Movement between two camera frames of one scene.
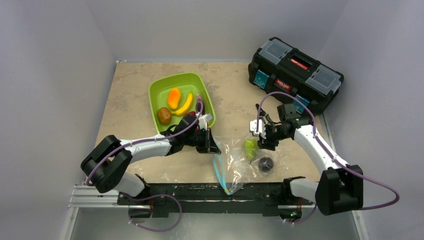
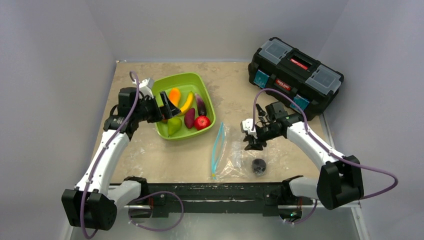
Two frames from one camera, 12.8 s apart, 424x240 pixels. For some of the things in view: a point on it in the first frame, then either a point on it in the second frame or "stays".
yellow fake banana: [185, 108] stays
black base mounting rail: [161, 197] stays
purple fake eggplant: [200, 107] stays
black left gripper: [209, 145] -> [169, 109]
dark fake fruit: [265, 164] -> [258, 166]
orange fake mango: [174, 97] stays
